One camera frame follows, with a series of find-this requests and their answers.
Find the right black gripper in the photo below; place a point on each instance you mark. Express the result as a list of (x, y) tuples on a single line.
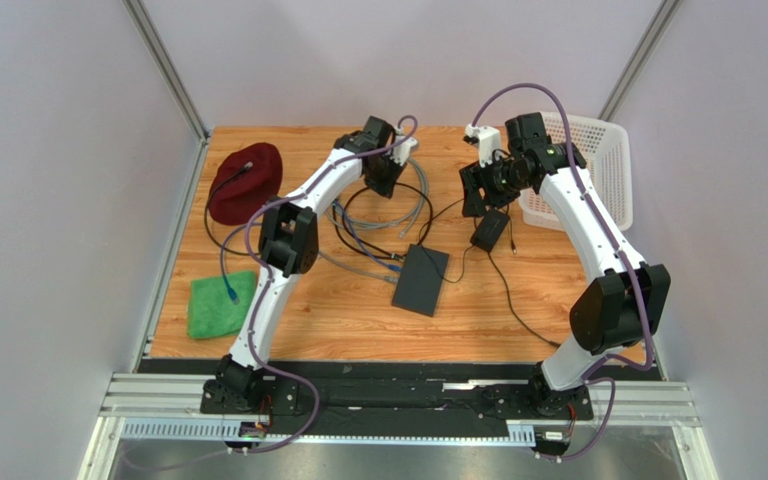
[(475, 182)]

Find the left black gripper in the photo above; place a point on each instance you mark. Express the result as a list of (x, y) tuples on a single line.
[(386, 189)]

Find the black network switch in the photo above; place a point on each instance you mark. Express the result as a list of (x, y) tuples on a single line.
[(420, 281)]

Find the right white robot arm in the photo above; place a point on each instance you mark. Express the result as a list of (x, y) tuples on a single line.
[(625, 296)]

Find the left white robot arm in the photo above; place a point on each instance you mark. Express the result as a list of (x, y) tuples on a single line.
[(287, 246)]

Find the black power adapter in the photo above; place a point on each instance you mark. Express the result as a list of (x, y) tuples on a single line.
[(489, 230)]

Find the dark red cloth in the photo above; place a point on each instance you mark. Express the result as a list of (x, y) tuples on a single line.
[(244, 181)]

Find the white plastic basket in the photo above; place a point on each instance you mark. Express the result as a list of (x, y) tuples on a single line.
[(606, 149)]

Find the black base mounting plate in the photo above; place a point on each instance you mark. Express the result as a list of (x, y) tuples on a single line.
[(402, 399)]

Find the green cloth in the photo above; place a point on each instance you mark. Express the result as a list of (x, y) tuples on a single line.
[(212, 313)]

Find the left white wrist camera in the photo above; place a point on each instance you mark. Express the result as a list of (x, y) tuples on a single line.
[(402, 149)]

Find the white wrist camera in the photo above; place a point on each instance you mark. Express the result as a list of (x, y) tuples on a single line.
[(402, 149), (486, 139)]

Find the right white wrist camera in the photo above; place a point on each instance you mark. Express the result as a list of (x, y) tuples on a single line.
[(486, 139)]

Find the aluminium frame rail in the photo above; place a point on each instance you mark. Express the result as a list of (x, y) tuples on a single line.
[(150, 425)]

